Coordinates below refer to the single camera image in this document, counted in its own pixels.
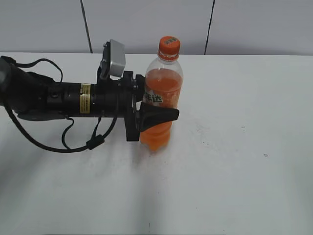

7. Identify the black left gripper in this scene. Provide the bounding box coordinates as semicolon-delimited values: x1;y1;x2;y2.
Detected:
91;70;179;141

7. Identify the orange soda plastic bottle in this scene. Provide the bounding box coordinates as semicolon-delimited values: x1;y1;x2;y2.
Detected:
140;49;183;151

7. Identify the orange bottle cap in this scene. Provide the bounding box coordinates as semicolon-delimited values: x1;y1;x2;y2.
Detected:
159;36;180;55

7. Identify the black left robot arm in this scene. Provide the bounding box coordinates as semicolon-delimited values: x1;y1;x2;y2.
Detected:
0;56;179;141

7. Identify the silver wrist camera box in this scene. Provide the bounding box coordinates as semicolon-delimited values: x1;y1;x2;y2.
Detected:
99;39;126;80

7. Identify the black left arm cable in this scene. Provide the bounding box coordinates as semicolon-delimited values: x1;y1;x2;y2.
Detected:
4;58;118;154

